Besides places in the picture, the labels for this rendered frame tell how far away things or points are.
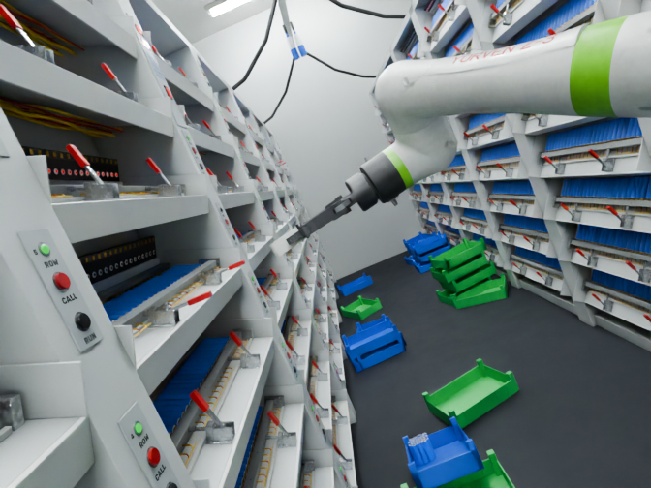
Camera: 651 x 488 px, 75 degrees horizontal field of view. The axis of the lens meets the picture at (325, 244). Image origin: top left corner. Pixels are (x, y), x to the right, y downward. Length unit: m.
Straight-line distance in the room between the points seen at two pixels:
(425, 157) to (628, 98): 0.36
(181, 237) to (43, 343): 0.71
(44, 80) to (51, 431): 0.44
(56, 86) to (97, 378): 0.41
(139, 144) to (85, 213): 0.58
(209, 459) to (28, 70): 0.56
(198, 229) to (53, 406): 0.71
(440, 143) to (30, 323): 0.69
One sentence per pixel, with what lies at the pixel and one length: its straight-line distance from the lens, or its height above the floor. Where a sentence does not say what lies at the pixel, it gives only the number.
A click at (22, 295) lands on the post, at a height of 1.02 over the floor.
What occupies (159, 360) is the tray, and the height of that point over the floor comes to 0.89.
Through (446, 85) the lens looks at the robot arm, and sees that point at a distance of 0.74.
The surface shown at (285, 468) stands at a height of 0.52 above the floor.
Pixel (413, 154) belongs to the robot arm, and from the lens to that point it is 0.85.
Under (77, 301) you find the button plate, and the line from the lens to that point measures 0.48.
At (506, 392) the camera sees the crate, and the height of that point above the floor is 0.02.
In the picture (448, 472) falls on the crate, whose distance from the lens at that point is 1.42.
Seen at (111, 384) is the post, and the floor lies 0.91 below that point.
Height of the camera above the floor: 1.00
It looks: 7 degrees down
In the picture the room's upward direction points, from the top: 23 degrees counter-clockwise
